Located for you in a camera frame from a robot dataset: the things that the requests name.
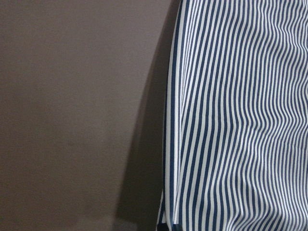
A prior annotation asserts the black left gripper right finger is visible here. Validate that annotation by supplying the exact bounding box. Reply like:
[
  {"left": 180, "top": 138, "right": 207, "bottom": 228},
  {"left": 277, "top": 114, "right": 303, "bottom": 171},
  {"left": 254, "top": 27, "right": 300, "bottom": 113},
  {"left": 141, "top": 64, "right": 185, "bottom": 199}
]
[{"left": 172, "top": 224, "right": 183, "bottom": 231}]

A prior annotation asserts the brown paper table cover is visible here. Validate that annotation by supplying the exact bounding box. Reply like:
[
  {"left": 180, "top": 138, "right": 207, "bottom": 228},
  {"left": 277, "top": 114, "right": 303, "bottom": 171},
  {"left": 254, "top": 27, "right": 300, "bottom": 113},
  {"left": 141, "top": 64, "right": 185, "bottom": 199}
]
[{"left": 0, "top": 0, "right": 180, "bottom": 231}]

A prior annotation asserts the blue white striped shirt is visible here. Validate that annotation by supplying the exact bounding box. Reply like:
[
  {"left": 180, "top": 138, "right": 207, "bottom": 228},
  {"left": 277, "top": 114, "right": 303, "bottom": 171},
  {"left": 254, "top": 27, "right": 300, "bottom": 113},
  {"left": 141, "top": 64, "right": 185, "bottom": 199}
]
[{"left": 157, "top": 0, "right": 308, "bottom": 231}]

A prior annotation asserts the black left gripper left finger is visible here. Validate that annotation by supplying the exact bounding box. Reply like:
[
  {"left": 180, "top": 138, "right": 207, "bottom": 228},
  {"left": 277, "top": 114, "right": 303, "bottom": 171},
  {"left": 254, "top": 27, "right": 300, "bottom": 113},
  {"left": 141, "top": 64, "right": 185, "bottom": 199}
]
[{"left": 156, "top": 223, "right": 168, "bottom": 231}]

